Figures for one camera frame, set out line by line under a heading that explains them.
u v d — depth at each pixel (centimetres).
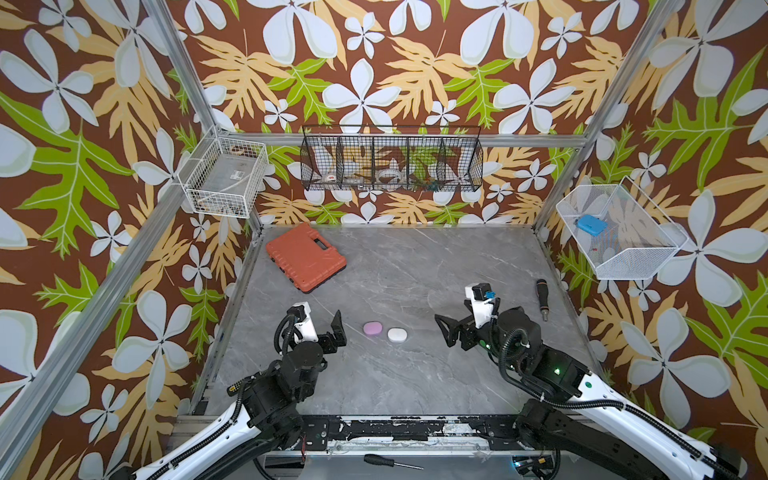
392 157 96
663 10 68
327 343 65
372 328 91
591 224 85
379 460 70
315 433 75
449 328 63
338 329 66
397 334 91
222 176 84
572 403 48
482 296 59
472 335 62
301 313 61
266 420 52
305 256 105
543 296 98
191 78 79
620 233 81
